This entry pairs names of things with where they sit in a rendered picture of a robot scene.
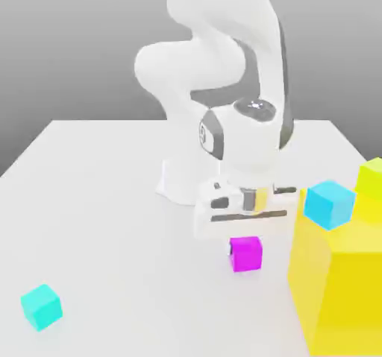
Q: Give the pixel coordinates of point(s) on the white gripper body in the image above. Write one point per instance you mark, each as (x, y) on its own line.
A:
(238, 227)

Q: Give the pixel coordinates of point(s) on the large yellow box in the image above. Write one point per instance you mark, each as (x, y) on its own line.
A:
(343, 288)

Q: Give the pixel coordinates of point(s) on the small turquoise cube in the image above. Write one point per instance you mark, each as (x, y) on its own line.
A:
(41, 307)

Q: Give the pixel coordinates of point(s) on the small lime yellow cube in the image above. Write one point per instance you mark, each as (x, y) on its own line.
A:
(371, 181)

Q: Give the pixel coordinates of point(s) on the small sky blue cube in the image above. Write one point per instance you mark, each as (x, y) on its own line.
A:
(328, 205)

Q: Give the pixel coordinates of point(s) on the small magenta cube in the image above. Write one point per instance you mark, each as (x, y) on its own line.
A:
(247, 254)

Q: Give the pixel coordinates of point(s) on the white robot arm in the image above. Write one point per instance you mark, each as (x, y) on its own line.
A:
(209, 64)

